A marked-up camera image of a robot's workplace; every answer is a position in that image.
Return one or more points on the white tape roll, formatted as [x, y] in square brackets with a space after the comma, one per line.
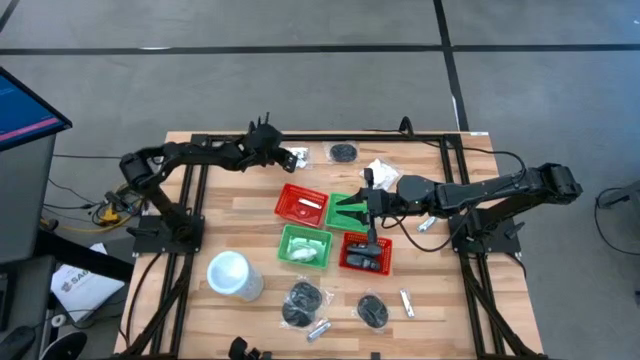
[58, 320]

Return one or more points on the clear plastic bag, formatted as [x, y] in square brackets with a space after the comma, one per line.
[300, 242]

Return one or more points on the black frame clamp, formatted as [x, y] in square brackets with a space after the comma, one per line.
[257, 122]
[406, 126]

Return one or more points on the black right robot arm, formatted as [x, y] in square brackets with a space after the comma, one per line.
[475, 192]

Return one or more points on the grey office chair base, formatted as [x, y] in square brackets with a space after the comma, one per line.
[625, 196]

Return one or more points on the grey cabinet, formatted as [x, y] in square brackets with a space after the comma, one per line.
[25, 200]

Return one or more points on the white sticker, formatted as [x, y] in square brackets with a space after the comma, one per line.
[478, 133]

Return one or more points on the monitor with blue screen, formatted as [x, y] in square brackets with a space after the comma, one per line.
[25, 112]

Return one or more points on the black office chair part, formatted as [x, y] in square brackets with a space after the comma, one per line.
[15, 342]

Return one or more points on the red plastic slotted basket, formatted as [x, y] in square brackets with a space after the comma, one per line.
[385, 265]
[292, 200]

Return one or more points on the green plastic slotted basket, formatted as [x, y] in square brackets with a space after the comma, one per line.
[345, 227]
[322, 235]

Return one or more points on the white plastic cup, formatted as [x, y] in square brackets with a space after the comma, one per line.
[230, 272]

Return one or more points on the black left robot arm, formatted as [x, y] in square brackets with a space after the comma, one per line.
[200, 152]

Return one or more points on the black stand base beam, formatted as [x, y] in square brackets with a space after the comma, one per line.
[85, 257]

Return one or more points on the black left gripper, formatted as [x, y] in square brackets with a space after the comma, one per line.
[265, 137]

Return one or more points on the clear bag white cotton balls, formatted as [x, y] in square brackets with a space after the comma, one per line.
[385, 175]

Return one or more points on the black aluminium table frame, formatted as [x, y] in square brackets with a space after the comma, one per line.
[350, 137]

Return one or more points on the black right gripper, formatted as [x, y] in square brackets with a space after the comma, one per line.
[382, 202]

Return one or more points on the white printed paper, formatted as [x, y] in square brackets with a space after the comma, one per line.
[82, 292]

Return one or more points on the dark grey travel bottle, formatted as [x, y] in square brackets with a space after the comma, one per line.
[361, 262]
[360, 249]

